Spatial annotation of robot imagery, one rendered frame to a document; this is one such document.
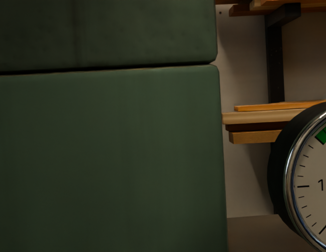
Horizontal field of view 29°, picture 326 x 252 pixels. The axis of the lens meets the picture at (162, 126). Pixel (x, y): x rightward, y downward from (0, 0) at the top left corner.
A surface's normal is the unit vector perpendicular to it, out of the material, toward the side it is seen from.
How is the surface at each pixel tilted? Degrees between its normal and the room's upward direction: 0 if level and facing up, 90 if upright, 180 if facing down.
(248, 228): 0
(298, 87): 90
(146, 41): 90
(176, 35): 90
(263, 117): 90
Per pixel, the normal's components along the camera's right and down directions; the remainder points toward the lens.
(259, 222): -0.06, -1.00
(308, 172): 0.10, 0.04
